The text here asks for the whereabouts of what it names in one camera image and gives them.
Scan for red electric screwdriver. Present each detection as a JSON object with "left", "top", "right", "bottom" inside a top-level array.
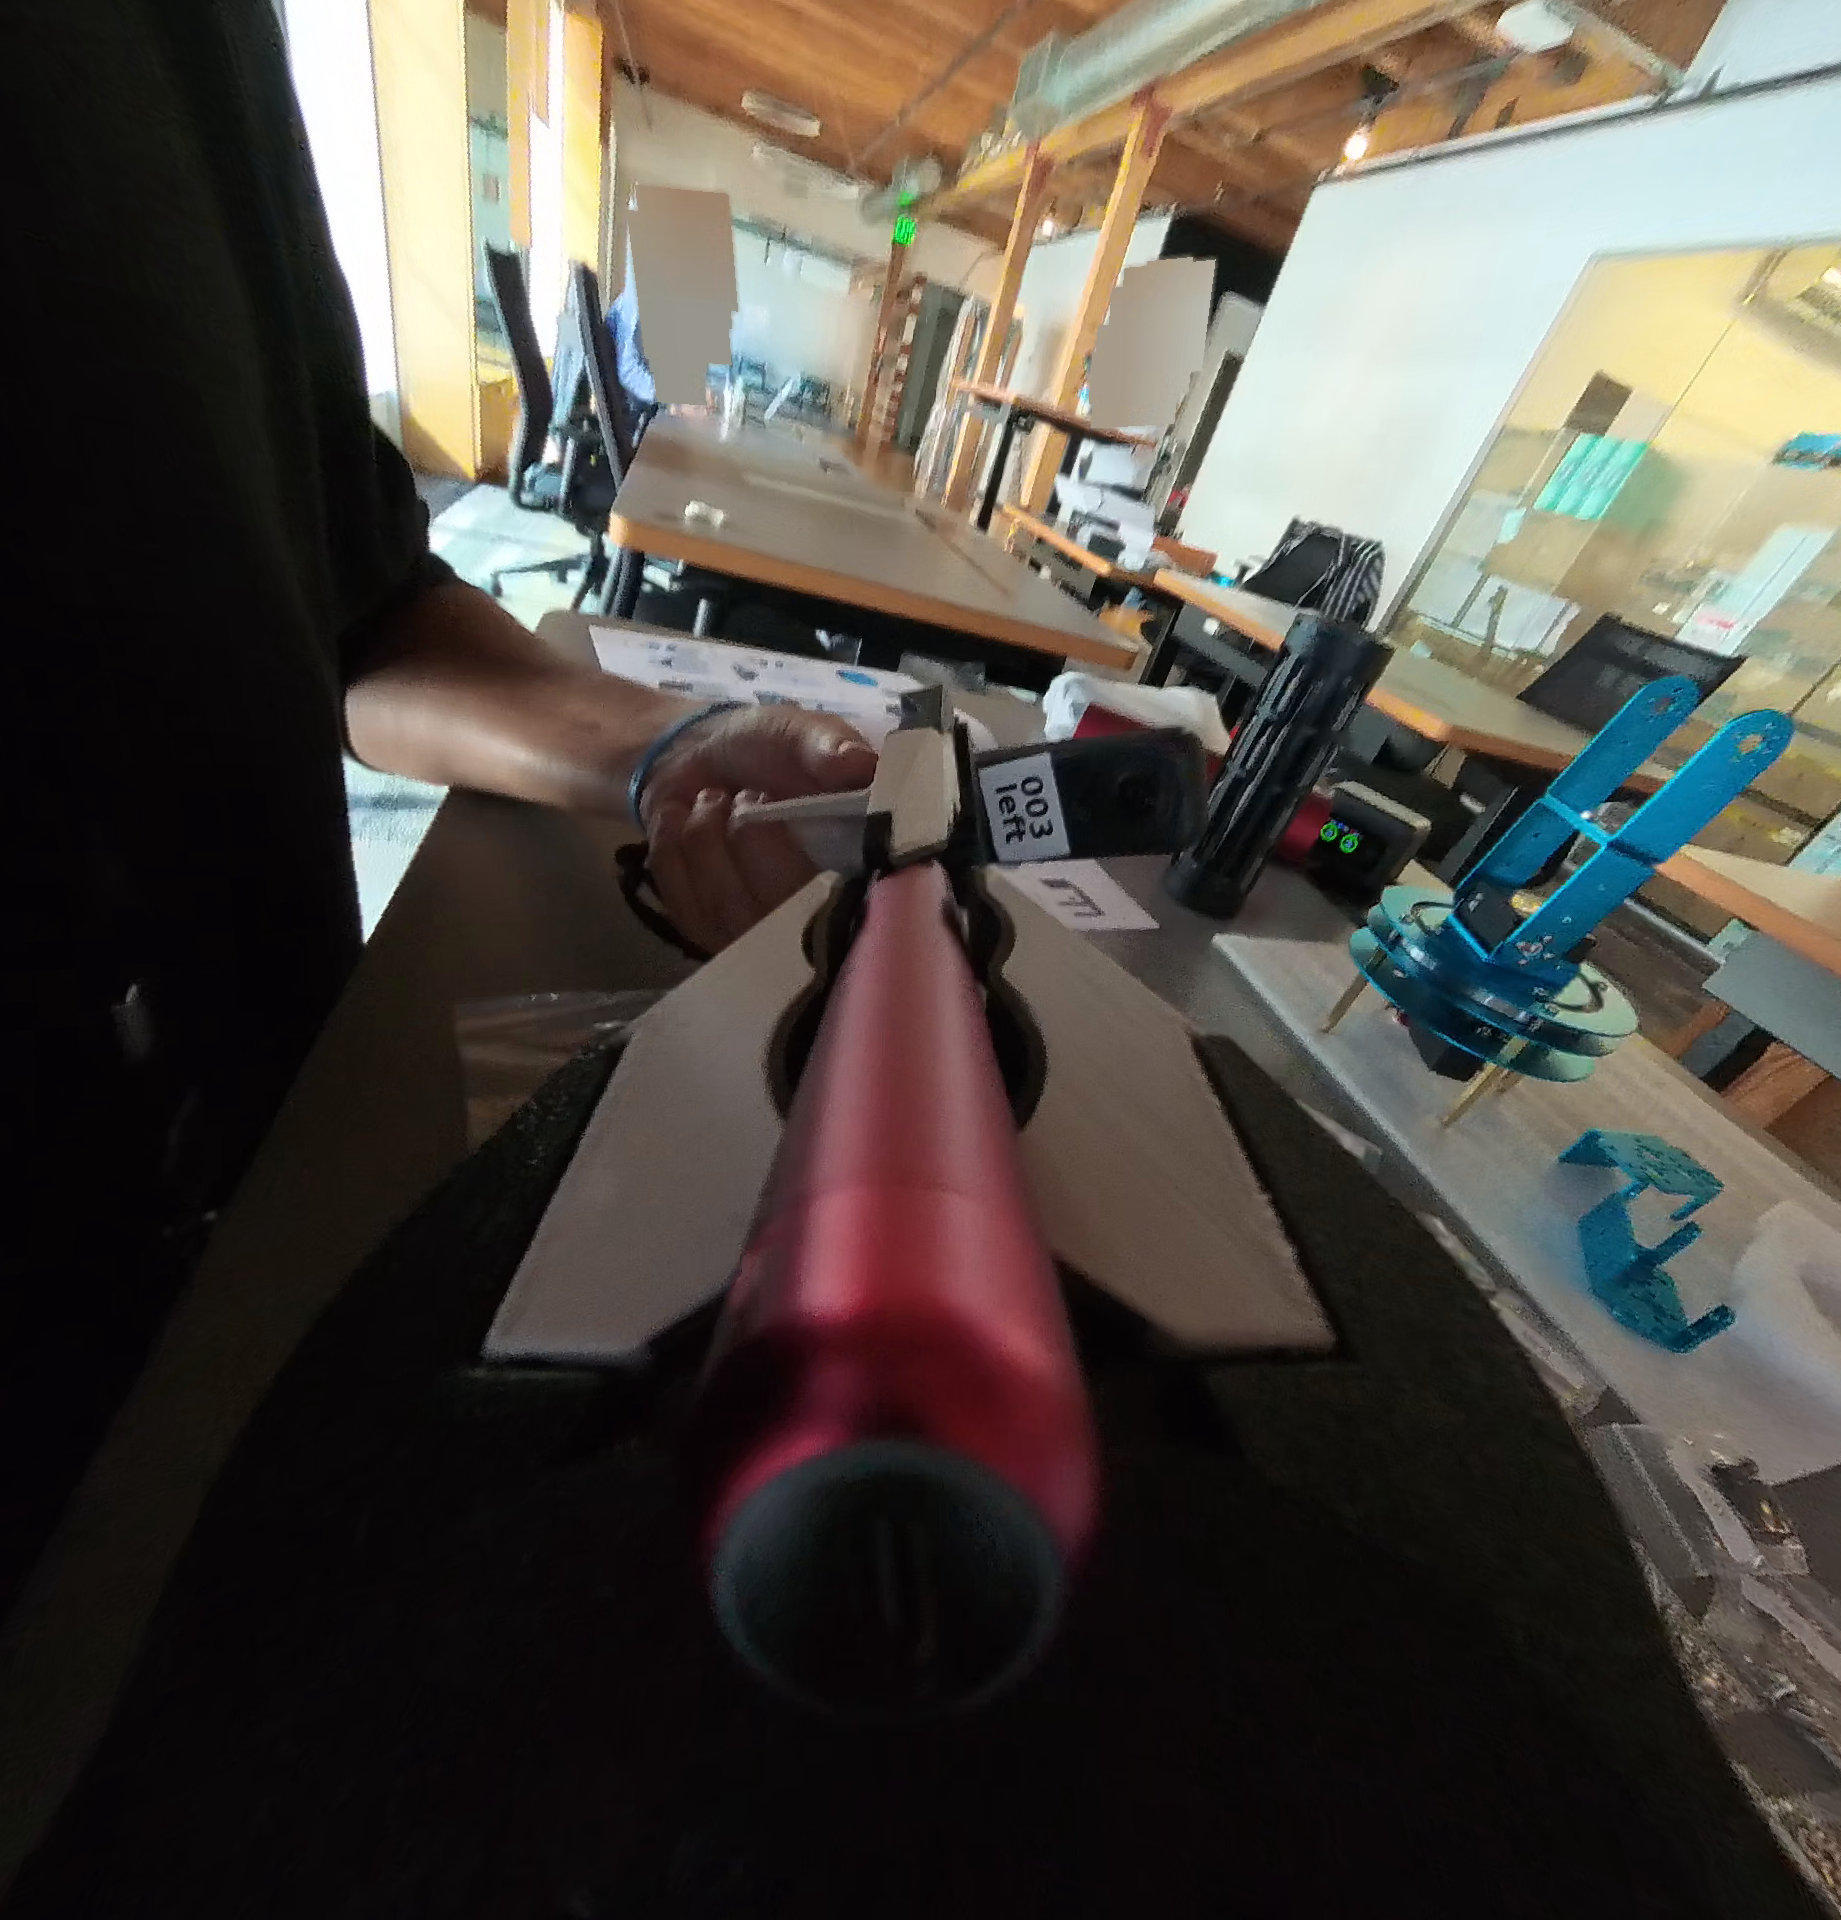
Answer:
[{"left": 707, "top": 862, "right": 1102, "bottom": 1718}]

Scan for printed instruction sheet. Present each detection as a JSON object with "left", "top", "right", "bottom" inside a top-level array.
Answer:
[{"left": 586, "top": 621, "right": 942, "bottom": 728}]

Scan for blue wristband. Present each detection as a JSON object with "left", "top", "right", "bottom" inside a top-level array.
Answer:
[{"left": 624, "top": 699, "right": 748, "bottom": 826}]

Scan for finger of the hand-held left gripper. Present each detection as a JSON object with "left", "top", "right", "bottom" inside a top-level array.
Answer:
[
  {"left": 864, "top": 686, "right": 967, "bottom": 871},
  {"left": 730, "top": 789, "right": 881, "bottom": 874}
]

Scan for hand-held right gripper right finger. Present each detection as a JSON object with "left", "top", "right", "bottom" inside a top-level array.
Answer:
[{"left": 968, "top": 892, "right": 1336, "bottom": 1358}]

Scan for wooden table with orange edge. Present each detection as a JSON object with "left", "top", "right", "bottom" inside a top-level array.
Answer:
[{"left": 1160, "top": 570, "right": 1841, "bottom": 1051}]

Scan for metal ceiling duct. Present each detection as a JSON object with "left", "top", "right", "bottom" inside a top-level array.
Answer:
[{"left": 1009, "top": 0, "right": 1228, "bottom": 123}]

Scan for black cylindrical case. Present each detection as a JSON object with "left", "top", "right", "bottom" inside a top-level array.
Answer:
[{"left": 1163, "top": 611, "right": 1398, "bottom": 918}]

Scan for black device with green lights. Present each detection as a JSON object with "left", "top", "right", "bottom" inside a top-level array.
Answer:
[{"left": 1279, "top": 779, "right": 1430, "bottom": 908}]

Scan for orange wooden post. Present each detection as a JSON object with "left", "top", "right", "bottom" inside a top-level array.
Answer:
[
  {"left": 942, "top": 135, "right": 1052, "bottom": 512},
  {"left": 1018, "top": 89, "right": 1169, "bottom": 514}
]

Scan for crumpled clear plastic wrapping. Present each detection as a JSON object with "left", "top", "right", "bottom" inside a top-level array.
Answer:
[{"left": 1579, "top": 1409, "right": 1841, "bottom": 1920}]

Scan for person's left forearm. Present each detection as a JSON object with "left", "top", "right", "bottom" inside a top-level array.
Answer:
[{"left": 342, "top": 576, "right": 666, "bottom": 825}]

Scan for black and white backpack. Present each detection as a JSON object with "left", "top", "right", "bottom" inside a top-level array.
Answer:
[{"left": 1238, "top": 520, "right": 1386, "bottom": 630}]

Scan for person's black shirt torso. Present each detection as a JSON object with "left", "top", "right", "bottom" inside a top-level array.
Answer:
[{"left": 0, "top": 0, "right": 462, "bottom": 1696}]

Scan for white foam sheet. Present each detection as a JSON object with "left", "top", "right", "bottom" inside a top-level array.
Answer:
[{"left": 1212, "top": 929, "right": 1841, "bottom": 1487}]

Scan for black laptop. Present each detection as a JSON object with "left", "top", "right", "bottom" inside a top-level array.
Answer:
[{"left": 1518, "top": 613, "right": 1746, "bottom": 739}]

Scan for long wooden table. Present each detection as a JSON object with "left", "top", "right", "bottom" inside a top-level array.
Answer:
[{"left": 608, "top": 412, "right": 1146, "bottom": 677}]

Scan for person's left hand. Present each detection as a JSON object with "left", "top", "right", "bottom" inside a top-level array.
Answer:
[{"left": 633, "top": 705, "right": 881, "bottom": 958}]

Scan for blue perforated metal bracket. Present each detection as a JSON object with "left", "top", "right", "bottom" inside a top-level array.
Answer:
[{"left": 1556, "top": 1126, "right": 1735, "bottom": 1354}]

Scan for small white paper label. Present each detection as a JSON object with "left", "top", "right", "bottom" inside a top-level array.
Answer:
[{"left": 1032, "top": 868, "right": 1161, "bottom": 932}]

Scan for black office chair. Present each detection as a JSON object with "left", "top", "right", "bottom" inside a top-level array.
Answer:
[
  {"left": 479, "top": 239, "right": 591, "bottom": 593},
  {"left": 558, "top": 257, "right": 657, "bottom": 602}
]

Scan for white crumpled bag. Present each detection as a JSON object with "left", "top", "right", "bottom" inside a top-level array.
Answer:
[{"left": 1044, "top": 673, "right": 1237, "bottom": 739}]

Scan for grey desk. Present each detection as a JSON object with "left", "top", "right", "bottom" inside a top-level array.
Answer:
[{"left": 0, "top": 607, "right": 1841, "bottom": 1920}]

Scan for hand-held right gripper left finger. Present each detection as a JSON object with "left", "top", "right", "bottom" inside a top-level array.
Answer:
[{"left": 481, "top": 871, "right": 868, "bottom": 1367}]

